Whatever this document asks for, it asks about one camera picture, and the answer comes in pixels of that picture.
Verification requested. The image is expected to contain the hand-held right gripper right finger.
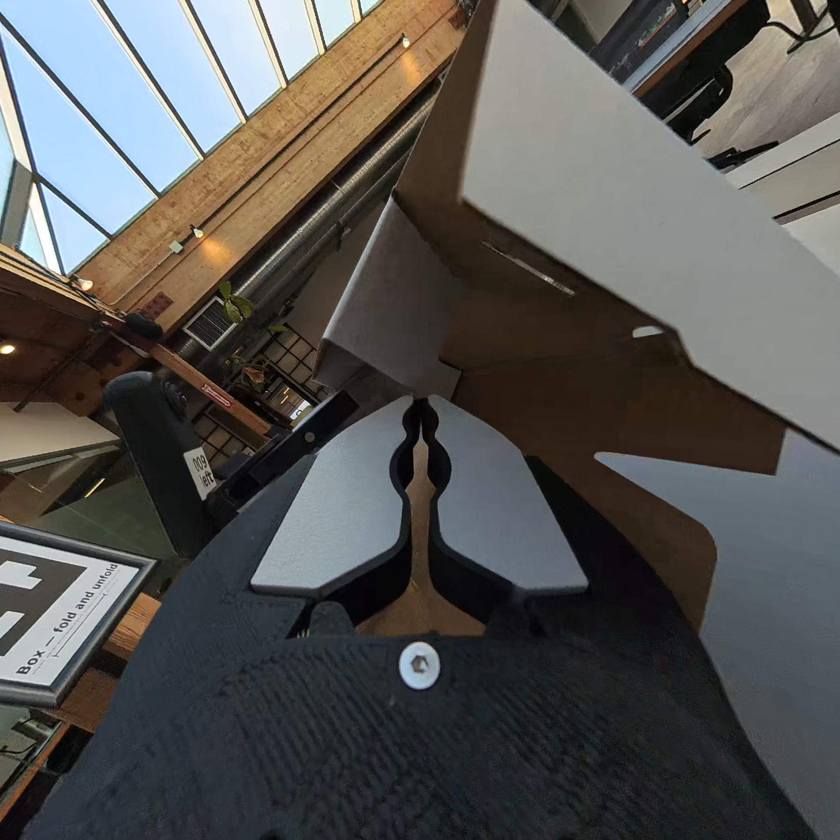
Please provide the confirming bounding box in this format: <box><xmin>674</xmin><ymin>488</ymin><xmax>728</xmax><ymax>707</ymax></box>
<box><xmin>425</xmin><ymin>395</ymin><xmax>590</xmax><ymax>624</ymax></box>

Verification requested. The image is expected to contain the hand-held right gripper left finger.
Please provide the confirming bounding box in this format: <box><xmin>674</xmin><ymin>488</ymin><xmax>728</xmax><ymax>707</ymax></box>
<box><xmin>249</xmin><ymin>395</ymin><xmax>422</xmax><ymax>623</ymax></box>

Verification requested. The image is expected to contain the white brown-lined cardboard box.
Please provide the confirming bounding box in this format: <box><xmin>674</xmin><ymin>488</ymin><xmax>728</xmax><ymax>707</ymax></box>
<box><xmin>311</xmin><ymin>0</ymin><xmax>840</xmax><ymax>637</ymax></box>

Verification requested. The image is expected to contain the metal air vent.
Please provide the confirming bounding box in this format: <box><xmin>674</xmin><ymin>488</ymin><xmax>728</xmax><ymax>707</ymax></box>
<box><xmin>182</xmin><ymin>297</ymin><xmax>240</xmax><ymax>350</ymax></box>

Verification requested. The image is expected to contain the green potted plant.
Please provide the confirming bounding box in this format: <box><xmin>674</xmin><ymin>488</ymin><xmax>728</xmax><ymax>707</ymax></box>
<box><xmin>220</xmin><ymin>282</ymin><xmax>290</xmax><ymax>395</ymax></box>

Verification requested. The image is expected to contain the framed printed sign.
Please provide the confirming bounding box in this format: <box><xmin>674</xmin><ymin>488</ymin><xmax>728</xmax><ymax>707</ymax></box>
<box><xmin>0</xmin><ymin>521</ymin><xmax>160</xmax><ymax>708</ymax></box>

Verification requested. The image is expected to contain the skylight window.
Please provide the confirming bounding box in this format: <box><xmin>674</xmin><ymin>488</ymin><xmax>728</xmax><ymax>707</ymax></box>
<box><xmin>0</xmin><ymin>0</ymin><xmax>388</xmax><ymax>277</ymax></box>

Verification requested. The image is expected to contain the black office chair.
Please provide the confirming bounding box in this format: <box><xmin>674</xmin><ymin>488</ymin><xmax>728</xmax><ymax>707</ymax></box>
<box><xmin>646</xmin><ymin>66</ymin><xmax>762</xmax><ymax>172</ymax></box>

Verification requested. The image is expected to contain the slanted wooden post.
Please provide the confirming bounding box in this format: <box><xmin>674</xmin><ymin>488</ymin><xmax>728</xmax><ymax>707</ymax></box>
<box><xmin>150</xmin><ymin>341</ymin><xmax>271</xmax><ymax>442</ymax></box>

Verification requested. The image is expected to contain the corrugated metal duct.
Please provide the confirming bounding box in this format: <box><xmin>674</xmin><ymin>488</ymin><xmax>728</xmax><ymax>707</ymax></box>
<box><xmin>161</xmin><ymin>82</ymin><xmax>460</xmax><ymax>368</ymax></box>

